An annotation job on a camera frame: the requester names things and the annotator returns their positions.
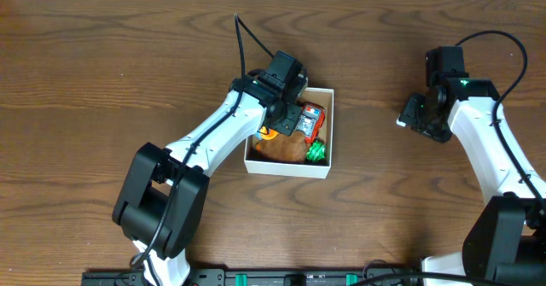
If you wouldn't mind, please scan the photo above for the yellow blue duck toy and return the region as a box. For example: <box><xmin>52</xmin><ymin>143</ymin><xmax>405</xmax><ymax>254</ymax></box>
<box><xmin>256</xmin><ymin>126</ymin><xmax>279</xmax><ymax>141</ymax></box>

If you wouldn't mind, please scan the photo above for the red toy car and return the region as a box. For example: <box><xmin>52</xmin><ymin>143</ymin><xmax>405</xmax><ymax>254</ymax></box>
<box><xmin>295</xmin><ymin>102</ymin><xmax>326</xmax><ymax>143</ymax></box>

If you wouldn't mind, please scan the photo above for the brown plush toy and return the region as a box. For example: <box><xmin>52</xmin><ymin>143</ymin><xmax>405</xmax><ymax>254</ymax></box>
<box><xmin>254</xmin><ymin>131</ymin><xmax>310</xmax><ymax>163</ymax></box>

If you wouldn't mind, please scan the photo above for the green yarn ball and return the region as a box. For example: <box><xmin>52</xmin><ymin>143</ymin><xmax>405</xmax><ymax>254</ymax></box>
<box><xmin>305</xmin><ymin>139</ymin><xmax>326</xmax><ymax>164</ymax></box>

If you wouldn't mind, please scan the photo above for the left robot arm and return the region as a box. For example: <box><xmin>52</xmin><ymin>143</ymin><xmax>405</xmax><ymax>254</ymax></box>
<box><xmin>112</xmin><ymin>90</ymin><xmax>269</xmax><ymax>285</ymax></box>

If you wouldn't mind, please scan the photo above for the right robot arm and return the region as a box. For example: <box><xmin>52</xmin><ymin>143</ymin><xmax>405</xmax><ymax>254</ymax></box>
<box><xmin>397</xmin><ymin>78</ymin><xmax>545</xmax><ymax>285</ymax></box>

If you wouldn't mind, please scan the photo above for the white cardboard box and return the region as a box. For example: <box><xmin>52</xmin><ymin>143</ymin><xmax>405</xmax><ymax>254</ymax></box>
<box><xmin>244</xmin><ymin>87</ymin><xmax>334</xmax><ymax>179</ymax></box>

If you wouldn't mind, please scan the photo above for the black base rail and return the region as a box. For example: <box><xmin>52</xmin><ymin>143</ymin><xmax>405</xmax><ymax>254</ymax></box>
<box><xmin>81</xmin><ymin>263</ymin><xmax>411</xmax><ymax>286</ymax></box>

